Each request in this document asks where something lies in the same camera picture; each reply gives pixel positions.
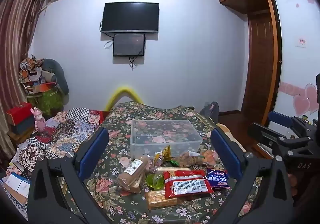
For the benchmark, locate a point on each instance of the striped brown curtain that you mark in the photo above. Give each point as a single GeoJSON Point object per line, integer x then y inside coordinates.
{"type": "Point", "coordinates": [15, 38]}

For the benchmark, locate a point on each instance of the clear bag of brown pastries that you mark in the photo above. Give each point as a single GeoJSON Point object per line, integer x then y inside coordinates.
{"type": "Point", "coordinates": [187, 160]}

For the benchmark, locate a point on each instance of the patchwork quilt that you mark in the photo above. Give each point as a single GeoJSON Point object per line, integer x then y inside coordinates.
{"type": "Point", "coordinates": [62, 131]}

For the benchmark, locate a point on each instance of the pink heart stickers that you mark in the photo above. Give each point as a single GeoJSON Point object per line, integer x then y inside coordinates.
{"type": "Point", "coordinates": [303, 102]}

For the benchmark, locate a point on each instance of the brown bread loaf packet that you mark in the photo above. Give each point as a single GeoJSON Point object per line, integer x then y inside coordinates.
{"type": "Point", "coordinates": [132, 176]}

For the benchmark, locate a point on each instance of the clear plastic storage box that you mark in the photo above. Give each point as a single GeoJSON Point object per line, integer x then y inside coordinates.
{"type": "Point", "coordinates": [165, 136]}

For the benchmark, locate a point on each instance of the person's right hand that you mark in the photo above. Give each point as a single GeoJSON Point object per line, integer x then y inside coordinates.
{"type": "Point", "coordinates": [293, 180]}

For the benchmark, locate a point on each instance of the dark backpack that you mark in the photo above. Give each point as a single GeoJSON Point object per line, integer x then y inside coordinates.
{"type": "Point", "coordinates": [210, 111]}

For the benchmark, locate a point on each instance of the yellow green snack packet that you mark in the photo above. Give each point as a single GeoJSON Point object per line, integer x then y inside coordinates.
{"type": "Point", "coordinates": [166, 154]}

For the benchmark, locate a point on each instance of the orange snack bag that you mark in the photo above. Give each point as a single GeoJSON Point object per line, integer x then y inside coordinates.
{"type": "Point", "coordinates": [208, 157]}

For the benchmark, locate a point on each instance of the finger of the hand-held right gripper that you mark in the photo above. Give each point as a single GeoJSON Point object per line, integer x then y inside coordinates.
{"type": "Point", "coordinates": [260, 130]}
{"type": "Point", "coordinates": [280, 119]}

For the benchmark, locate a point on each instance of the white sliding wardrobe door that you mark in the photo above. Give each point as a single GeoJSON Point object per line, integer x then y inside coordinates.
{"type": "Point", "coordinates": [292, 26]}

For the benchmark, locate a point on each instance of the long beige snack packet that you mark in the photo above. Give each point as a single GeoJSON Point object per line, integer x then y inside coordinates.
{"type": "Point", "coordinates": [172, 169]}

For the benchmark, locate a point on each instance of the yellow foam tube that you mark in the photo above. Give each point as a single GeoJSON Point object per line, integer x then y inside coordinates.
{"type": "Point", "coordinates": [125, 88]}

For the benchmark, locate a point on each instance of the green patterned box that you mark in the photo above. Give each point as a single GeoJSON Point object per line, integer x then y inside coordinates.
{"type": "Point", "coordinates": [48, 102]}

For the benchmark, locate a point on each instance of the white blue paper box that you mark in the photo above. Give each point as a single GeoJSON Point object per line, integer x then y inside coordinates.
{"type": "Point", "coordinates": [18, 184]}

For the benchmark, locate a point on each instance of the orange box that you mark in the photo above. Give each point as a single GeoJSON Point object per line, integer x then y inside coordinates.
{"type": "Point", "coordinates": [43, 87]}

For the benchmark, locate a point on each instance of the pink snack packet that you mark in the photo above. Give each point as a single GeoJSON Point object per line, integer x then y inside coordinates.
{"type": "Point", "coordinates": [156, 164]}

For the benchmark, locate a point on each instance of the wooden wardrobe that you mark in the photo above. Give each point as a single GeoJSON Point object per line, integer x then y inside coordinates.
{"type": "Point", "coordinates": [257, 63]}

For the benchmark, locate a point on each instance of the floral blanket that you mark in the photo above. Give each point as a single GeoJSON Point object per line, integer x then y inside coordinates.
{"type": "Point", "coordinates": [117, 136]}

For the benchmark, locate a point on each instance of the black wall television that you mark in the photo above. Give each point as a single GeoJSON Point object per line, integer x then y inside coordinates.
{"type": "Point", "coordinates": [130, 17]}

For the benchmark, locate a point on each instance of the pink toy figure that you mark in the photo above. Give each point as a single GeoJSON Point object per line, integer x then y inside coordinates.
{"type": "Point", "coordinates": [38, 120]}

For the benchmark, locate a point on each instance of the red snack packet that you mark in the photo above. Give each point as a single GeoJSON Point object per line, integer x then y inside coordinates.
{"type": "Point", "coordinates": [187, 185]}

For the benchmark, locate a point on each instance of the green jelly cup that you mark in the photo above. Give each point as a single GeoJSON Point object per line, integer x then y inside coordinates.
{"type": "Point", "coordinates": [155, 181]}

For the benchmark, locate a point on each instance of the blue snack packet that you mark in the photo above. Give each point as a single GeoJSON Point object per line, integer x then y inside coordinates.
{"type": "Point", "coordinates": [218, 179]}

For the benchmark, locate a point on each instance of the beige cushion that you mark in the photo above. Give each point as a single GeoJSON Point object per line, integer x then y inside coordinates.
{"type": "Point", "coordinates": [241, 139]}

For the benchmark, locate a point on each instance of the grey bolster pillow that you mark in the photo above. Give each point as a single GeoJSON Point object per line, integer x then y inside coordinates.
{"type": "Point", "coordinates": [56, 71]}

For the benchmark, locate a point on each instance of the small black wall monitor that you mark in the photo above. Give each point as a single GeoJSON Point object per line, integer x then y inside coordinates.
{"type": "Point", "coordinates": [128, 45]}

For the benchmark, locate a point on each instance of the orange rice cracker packet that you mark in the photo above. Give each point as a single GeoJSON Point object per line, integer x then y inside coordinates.
{"type": "Point", "coordinates": [160, 199]}

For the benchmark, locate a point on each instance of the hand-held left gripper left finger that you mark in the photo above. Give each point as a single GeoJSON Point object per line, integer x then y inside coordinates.
{"type": "Point", "coordinates": [96, 146]}

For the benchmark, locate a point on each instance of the patterned cloth heap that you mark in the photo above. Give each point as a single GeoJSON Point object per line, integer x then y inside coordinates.
{"type": "Point", "coordinates": [30, 66]}

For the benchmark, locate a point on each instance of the white paper label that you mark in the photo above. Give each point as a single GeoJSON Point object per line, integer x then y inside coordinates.
{"type": "Point", "coordinates": [300, 42]}

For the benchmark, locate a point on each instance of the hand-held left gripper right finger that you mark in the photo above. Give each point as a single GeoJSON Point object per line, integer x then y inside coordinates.
{"type": "Point", "coordinates": [225, 149]}

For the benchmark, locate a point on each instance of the red box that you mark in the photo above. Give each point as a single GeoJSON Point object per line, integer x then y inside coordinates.
{"type": "Point", "coordinates": [18, 112]}

